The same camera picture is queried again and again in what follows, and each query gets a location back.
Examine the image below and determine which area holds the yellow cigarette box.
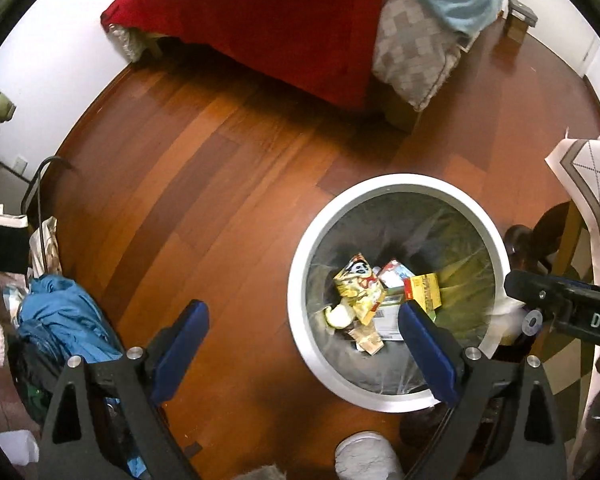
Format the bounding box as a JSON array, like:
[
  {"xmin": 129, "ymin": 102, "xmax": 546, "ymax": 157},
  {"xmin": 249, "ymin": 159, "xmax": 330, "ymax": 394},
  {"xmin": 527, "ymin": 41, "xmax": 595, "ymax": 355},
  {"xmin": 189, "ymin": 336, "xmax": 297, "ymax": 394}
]
[{"xmin": 404, "ymin": 273, "xmax": 442, "ymax": 313}]

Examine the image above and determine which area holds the blue white milk carton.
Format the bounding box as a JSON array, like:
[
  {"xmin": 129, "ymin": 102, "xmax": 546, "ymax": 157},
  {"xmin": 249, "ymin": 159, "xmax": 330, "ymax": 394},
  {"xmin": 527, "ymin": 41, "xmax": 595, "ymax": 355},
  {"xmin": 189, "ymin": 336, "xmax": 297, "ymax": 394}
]
[{"xmin": 378, "ymin": 259, "xmax": 415, "ymax": 289}]

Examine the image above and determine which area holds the yellow fruit peel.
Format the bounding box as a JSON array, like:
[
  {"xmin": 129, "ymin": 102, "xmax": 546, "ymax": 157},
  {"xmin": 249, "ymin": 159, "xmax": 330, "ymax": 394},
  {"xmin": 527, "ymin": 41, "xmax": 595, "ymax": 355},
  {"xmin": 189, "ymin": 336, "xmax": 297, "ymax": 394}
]
[{"xmin": 324, "ymin": 304, "xmax": 356, "ymax": 330}]

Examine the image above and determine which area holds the yellow panda snack bag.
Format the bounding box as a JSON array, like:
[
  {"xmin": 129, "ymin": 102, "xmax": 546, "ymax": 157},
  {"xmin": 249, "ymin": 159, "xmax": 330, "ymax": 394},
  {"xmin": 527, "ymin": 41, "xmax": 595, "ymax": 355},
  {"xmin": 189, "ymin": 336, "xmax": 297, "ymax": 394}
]
[{"xmin": 334, "ymin": 254, "xmax": 386, "ymax": 326}]

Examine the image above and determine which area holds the green cardboard box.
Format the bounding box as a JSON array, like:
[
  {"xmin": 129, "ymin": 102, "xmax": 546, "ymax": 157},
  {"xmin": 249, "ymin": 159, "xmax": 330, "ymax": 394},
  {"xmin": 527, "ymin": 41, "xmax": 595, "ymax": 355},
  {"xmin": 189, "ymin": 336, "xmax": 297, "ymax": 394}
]
[{"xmin": 373, "ymin": 292, "xmax": 441, "ymax": 341}]

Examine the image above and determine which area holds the white round trash bin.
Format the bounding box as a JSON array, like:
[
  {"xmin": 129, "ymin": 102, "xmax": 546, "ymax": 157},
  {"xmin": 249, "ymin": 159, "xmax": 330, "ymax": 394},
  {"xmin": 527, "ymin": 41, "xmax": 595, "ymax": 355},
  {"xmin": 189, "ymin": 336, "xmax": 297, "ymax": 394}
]
[{"xmin": 287, "ymin": 174, "xmax": 520, "ymax": 413}]

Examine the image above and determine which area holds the brown cracker wrapper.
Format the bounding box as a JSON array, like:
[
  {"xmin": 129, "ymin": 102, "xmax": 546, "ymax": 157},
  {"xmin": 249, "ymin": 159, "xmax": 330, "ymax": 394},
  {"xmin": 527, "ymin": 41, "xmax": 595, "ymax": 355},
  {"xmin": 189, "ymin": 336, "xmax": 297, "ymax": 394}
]
[{"xmin": 347, "ymin": 324, "xmax": 384, "ymax": 356}]

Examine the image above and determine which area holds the blue cloth on floor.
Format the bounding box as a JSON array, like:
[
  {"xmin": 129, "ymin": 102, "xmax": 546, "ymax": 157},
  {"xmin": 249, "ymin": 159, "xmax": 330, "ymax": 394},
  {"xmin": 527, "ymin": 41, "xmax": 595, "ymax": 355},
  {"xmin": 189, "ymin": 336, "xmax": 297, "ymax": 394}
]
[{"xmin": 14, "ymin": 274, "xmax": 146, "ymax": 478}]

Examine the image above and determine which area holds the white patterned table cloth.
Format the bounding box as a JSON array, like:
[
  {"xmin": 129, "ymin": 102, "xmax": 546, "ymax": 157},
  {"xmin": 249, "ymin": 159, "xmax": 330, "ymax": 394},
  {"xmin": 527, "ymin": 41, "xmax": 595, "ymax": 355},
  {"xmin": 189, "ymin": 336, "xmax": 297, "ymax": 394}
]
[{"xmin": 545, "ymin": 138, "xmax": 600, "ymax": 478}]

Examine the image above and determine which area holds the small wooden stool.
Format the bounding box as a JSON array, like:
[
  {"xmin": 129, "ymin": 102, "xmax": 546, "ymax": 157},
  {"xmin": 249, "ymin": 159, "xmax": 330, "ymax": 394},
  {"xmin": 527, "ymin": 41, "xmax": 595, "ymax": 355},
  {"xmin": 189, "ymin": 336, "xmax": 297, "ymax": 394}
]
[{"xmin": 504, "ymin": 0, "xmax": 538, "ymax": 44}]

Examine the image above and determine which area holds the wooden bed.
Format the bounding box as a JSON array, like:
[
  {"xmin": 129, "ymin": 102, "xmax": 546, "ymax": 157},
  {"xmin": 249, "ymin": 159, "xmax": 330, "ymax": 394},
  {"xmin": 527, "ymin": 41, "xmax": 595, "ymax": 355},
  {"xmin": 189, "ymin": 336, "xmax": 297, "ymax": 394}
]
[{"xmin": 100, "ymin": 0, "xmax": 504, "ymax": 129}]

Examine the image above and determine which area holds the red bed sheet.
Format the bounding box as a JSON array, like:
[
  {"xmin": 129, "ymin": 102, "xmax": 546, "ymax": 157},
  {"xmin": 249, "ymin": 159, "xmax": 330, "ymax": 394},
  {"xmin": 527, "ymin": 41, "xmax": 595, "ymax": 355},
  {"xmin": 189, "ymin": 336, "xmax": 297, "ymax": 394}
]
[{"xmin": 100, "ymin": 0, "xmax": 382, "ymax": 112}]

